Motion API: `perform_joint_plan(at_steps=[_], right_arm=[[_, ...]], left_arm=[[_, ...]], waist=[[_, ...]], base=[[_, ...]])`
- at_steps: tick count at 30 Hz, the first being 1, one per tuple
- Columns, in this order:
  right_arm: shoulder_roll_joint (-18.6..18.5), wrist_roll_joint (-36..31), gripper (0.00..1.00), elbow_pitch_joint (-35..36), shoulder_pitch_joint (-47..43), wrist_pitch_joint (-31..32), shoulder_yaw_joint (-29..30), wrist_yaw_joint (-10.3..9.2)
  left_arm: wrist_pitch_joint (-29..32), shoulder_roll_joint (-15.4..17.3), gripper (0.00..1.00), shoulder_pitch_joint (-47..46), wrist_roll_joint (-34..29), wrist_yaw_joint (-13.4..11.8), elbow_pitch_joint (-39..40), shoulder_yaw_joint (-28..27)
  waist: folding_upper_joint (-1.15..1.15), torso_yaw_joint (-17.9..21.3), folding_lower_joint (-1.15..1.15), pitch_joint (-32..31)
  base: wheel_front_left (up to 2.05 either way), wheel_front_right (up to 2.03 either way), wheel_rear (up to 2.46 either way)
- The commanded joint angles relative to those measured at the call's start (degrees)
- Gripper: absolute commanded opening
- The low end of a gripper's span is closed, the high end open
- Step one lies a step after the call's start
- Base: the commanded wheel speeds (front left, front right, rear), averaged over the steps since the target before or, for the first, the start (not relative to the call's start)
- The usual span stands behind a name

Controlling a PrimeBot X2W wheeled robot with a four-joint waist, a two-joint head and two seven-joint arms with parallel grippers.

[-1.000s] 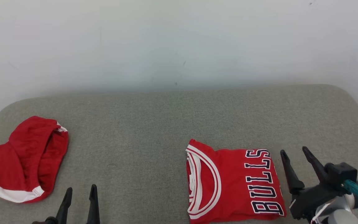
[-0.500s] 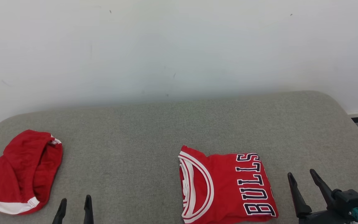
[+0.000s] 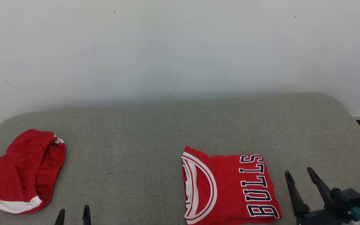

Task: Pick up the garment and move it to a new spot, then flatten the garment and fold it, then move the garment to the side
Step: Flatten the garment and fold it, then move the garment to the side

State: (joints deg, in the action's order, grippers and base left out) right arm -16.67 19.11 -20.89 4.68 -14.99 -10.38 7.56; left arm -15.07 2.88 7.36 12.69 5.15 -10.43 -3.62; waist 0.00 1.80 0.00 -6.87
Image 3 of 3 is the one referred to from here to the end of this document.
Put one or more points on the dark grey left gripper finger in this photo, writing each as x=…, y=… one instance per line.
x=87, y=217
x=60, y=218

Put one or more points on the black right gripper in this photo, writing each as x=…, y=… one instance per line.
x=320, y=218

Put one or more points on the red shorts with white band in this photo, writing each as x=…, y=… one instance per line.
x=20, y=168

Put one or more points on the red Bulls basketball jersey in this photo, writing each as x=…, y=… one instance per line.
x=230, y=187

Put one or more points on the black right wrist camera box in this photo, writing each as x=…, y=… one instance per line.
x=348, y=200

